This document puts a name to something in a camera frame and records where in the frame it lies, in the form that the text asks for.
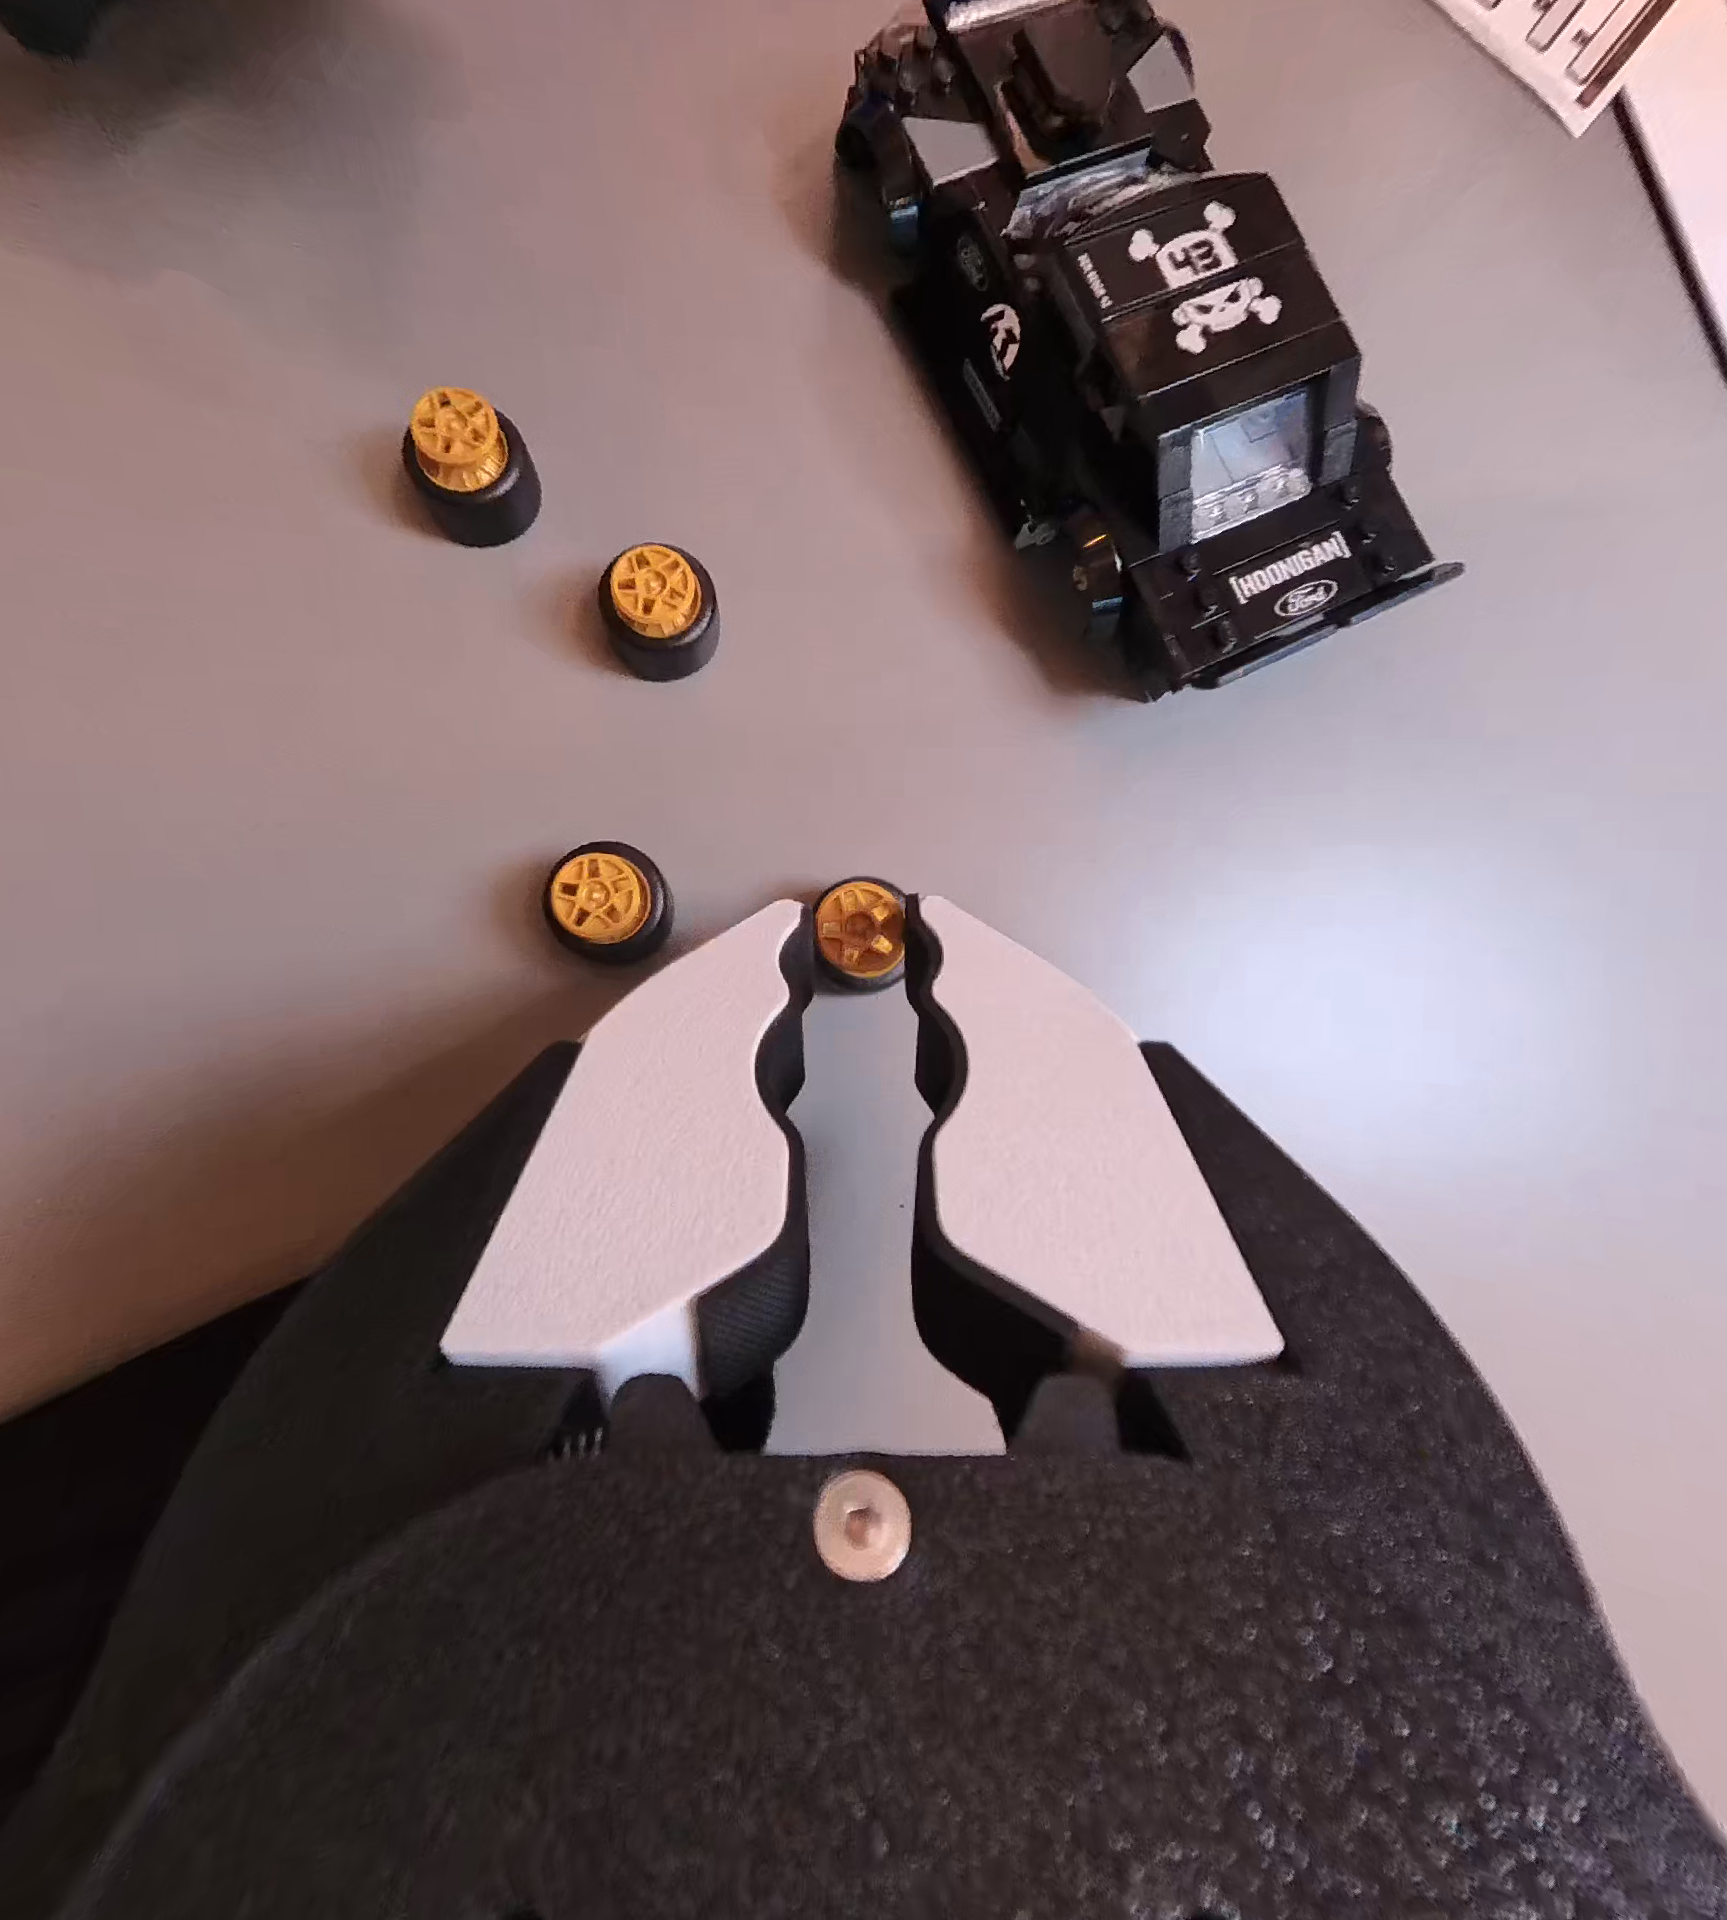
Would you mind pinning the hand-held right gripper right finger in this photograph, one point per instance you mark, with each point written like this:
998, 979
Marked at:
1104, 1201

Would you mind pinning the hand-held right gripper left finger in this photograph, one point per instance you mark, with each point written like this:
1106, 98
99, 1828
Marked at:
623, 1201

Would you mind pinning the black lego wheel gold hub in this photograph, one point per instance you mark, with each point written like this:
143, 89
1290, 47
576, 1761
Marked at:
659, 608
607, 898
466, 467
865, 924

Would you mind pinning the black lego car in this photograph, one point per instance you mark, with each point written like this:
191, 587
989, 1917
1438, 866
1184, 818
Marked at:
1163, 392

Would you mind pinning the white sticker sheet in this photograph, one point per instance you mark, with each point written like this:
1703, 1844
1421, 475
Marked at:
1568, 47

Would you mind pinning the black dimpled wrist rest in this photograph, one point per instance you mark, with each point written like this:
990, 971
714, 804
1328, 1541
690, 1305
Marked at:
52, 19

